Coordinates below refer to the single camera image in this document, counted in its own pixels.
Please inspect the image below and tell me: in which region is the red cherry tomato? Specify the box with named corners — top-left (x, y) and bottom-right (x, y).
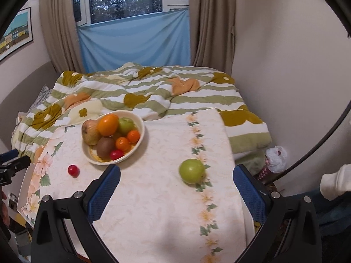
top-left (109, 150), bottom-right (124, 160)
top-left (67, 164), bottom-right (80, 178)

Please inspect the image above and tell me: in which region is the brown kiwi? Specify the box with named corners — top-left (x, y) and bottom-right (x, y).
top-left (96, 137), bottom-right (116, 160)

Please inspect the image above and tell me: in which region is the wrinkled red yellow apple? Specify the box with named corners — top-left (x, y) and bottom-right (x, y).
top-left (81, 119), bottom-right (101, 146)

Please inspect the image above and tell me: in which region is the small orange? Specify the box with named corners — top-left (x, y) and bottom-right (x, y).
top-left (115, 137), bottom-right (131, 154)
top-left (127, 130), bottom-right (141, 145)

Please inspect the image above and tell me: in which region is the large orange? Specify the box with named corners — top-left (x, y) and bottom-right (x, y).
top-left (98, 113), bottom-right (119, 137)

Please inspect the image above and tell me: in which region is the green apple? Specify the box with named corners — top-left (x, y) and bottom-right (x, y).
top-left (179, 158), bottom-right (206, 185)
top-left (118, 117), bottom-right (136, 135)

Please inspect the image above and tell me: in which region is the person's left hand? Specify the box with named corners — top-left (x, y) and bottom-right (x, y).
top-left (1, 190), bottom-right (10, 227)

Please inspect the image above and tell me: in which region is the grey headboard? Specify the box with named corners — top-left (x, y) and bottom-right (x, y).
top-left (1, 62), bottom-right (59, 149)

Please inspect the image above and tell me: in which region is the cream yellow bowl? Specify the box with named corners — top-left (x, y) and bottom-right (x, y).
top-left (82, 110), bottom-right (146, 166)

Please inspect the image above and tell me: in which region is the white sock foot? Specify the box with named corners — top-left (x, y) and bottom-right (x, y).
top-left (319, 164), bottom-right (351, 201)

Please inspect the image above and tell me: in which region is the grey patterned pillow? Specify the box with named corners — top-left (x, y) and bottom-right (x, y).
top-left (27, 85), bottom-right (52, 113)

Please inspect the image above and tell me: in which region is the white pink plastic bag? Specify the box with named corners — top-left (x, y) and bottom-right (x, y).
top-left (256, 146), bottom-right (287, 181)

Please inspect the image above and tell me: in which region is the small orange in bowl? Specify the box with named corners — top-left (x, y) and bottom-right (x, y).
top-left (127, 130), bottom-right (141, 145)

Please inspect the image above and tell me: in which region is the green apple in bowl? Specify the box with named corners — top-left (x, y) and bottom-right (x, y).
top-left (118, 117), bottom-right (136, 135)

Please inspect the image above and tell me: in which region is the floral white tablecloth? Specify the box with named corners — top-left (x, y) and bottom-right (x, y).
top-left (16, 107), bottom-right (256, 263)

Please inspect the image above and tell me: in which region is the left beige curtain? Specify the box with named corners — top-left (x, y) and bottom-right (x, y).
top-left (39, 0), bottom-right (85, 73)

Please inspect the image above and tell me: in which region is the beige curtain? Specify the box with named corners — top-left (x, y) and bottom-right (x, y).
top-left (189, 0), bottom-right (236, 74)
top-left (39, 0), bottom-right (85, 73)

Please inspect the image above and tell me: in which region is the green striped floral quilt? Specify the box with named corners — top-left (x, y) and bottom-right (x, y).
top-left (11, 62), bottom-right (272, 158)

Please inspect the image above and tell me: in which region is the blue cloth curtain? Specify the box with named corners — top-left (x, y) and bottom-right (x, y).
top-left (77, 9), bottom-right (190, 73)

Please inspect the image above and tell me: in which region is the right beige curtain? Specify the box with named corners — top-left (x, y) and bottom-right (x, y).
top-left (189, 0), bottom-right (236, 74)

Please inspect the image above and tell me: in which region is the framed picture on wall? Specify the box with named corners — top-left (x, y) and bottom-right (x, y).
top-left (0, 7), bottom-right (33, 61)

